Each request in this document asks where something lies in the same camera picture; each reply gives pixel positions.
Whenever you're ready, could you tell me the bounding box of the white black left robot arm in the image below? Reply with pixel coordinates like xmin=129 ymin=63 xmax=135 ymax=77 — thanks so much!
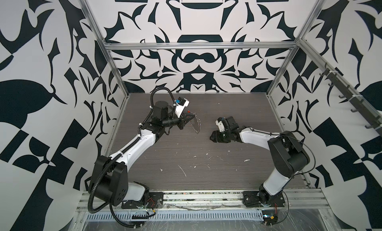
xmin=88 ymin=97 xmax=196 ymax=213

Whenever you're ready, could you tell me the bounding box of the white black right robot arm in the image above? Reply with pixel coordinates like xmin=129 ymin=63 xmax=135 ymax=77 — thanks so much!
xmin=210 ymin=116 xmax=310 ymax=206

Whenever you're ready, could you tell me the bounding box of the small electronics board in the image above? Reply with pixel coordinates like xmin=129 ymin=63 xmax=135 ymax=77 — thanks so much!
xmin=262 ymin=210 xmax=279 ymax=226

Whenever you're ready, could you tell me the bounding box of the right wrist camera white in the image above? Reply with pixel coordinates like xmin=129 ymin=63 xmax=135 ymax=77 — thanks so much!
xmin=215 ymin=117 xmax=225 ymax=132

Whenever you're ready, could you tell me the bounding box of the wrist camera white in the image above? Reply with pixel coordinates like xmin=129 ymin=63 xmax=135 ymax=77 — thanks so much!
xmin=215 ymin=117 xmax=225 ymax=132
xmin=175 ymin=97 xmax=190 ymax=118

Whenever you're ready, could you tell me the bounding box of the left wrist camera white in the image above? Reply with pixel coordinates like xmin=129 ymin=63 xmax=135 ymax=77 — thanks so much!
xmin=175 ymin=97 xmax=190 ymax=118

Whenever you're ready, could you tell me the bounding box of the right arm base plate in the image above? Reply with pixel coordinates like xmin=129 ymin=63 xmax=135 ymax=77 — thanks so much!
xmin=242 ymin=190 xmax=286 ymax=208

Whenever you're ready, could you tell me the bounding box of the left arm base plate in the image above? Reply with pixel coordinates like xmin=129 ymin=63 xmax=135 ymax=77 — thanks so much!
xmin=121 ymin=192 xmax=164 ymax=209

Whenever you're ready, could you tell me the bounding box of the white slotted cable duct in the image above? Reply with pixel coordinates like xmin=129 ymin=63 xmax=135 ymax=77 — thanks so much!
xmin=87 ymin=210 xmax=264 ymax=222

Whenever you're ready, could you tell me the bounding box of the aluminium frame crossbar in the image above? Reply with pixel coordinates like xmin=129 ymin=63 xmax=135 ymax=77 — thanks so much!
xmin=104 ymin=41 xmax=296 ymax=51

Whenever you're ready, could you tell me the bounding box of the aluminium rail base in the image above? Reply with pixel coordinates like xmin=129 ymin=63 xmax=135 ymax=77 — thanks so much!
xmin=74 ymin=189 xmax=329 ymax=212

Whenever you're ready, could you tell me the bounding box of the black corrugated cable conduit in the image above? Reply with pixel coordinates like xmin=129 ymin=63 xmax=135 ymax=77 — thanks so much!
xmin=87 ymin=87 xmax=177 ymax=229

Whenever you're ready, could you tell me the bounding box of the grey wall hook rack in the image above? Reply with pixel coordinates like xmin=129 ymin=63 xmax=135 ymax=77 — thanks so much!
xmin=318 ymin=63 xmax=382 ymax=136

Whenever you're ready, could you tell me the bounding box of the left aluminium frame post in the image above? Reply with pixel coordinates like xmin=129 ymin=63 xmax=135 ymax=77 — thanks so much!
xmin=70 ymin=0 xmax=129 ymax=102

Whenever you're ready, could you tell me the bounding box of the aluminium frame corner post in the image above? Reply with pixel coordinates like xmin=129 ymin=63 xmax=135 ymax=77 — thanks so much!
xmin=266 ymin=0 xmax=326 ymax=97

